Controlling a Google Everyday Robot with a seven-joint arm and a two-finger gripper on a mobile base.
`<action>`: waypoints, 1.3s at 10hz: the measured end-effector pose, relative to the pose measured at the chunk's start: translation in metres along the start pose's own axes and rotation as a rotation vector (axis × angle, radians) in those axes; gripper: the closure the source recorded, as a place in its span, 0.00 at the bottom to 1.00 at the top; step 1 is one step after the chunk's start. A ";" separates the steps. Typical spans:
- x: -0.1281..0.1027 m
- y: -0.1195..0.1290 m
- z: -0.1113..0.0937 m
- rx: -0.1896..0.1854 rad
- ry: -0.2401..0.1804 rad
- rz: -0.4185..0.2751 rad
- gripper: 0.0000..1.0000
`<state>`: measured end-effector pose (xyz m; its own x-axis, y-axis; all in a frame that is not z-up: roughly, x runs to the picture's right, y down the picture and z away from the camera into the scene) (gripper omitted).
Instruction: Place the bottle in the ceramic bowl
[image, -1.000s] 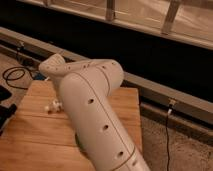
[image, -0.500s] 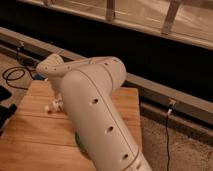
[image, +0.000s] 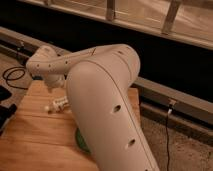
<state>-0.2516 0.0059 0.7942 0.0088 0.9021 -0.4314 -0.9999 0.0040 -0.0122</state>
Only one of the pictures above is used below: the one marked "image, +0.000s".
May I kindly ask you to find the black device at left edge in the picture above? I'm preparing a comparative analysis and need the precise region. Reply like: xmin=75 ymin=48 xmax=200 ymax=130
xmin=0 ymin=85 xmax=17 ymax=135

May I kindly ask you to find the black coiled cable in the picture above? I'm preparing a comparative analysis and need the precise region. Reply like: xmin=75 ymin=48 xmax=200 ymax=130
xmin=2 ymin=65 xmax=33 ymax=90

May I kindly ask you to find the green ceramic bowl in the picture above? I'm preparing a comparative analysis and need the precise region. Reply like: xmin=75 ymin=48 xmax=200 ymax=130
xmin=75 ymin=129 xmax=90 ymax=153

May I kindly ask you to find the small white bottle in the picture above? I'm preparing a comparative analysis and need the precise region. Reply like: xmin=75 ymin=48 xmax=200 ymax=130
xmin=44 ymin=96 xmax=69 ymax=113

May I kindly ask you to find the black cable with plug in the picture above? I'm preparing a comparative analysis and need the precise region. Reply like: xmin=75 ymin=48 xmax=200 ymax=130
xmin=164 ymin=99 xmax=177 ymax=171

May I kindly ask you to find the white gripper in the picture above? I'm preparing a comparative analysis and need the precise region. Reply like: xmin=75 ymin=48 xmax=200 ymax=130
xmin=43 ymin=75 xmax=65 ymax=92

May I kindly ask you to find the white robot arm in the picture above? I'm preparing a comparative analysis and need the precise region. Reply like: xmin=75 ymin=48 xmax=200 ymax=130
xmin=27 ymin=44 xmax=160 ymax=171

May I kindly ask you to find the wooden window frame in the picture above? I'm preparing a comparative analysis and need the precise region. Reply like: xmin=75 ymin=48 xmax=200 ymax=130
xmin=19 ymin=0 xmax=213 ymax=50

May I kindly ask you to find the metal floor rail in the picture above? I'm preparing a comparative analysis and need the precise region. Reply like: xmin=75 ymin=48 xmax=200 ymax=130
xmin=0 ymin=26 xmax=213 ymax=148

